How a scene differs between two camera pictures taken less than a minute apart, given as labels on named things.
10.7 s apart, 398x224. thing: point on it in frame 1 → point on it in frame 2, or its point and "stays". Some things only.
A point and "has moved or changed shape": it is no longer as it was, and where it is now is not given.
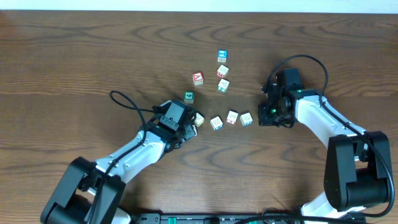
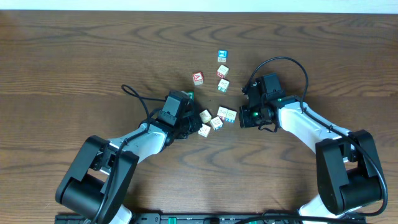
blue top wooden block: [222, 55] stays
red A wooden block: [198, 78] stays
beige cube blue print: [216, 123] stays
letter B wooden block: [246, 119] has moved or changed shape
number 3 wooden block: [232, 117] → [222, 112]
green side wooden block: [223, 85] stays
